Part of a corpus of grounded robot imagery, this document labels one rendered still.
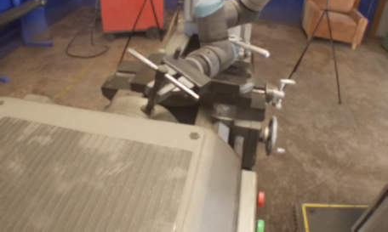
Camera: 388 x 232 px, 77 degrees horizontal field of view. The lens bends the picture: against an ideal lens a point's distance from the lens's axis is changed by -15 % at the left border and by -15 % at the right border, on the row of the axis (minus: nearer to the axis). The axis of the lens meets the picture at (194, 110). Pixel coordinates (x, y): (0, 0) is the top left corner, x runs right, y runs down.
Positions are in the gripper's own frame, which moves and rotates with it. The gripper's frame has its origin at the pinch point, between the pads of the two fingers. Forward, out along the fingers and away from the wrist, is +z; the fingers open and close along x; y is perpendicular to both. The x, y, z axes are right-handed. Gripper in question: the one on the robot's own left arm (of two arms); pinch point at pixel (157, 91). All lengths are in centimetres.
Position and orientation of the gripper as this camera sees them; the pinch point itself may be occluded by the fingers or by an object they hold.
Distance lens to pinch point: 66.1
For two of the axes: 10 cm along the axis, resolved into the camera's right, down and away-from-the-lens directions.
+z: -5.4, 4.2, -7.2
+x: 7.7, 5.9, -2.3
